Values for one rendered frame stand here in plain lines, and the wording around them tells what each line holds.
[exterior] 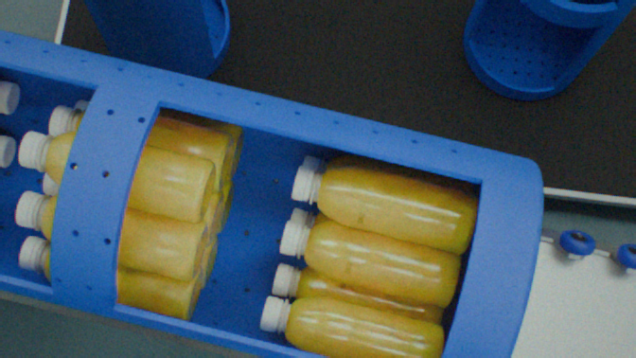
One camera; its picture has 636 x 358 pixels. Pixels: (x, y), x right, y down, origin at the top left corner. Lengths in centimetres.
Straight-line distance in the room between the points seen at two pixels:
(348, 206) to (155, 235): 21
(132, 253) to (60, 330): 120
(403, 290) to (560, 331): 27
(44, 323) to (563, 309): 131
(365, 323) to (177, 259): 22
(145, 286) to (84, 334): 114
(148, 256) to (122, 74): 19
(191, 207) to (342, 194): 17
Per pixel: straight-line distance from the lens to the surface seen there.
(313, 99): 206
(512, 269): 88
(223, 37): 205
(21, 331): 218
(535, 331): 120
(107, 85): 95
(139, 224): 97
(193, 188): 92
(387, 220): 98
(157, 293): 101
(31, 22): 239
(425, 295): 102
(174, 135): 100
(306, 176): 99
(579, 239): 118
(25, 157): 99
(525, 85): 212
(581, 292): 122
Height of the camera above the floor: 208
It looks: 75 degrees down
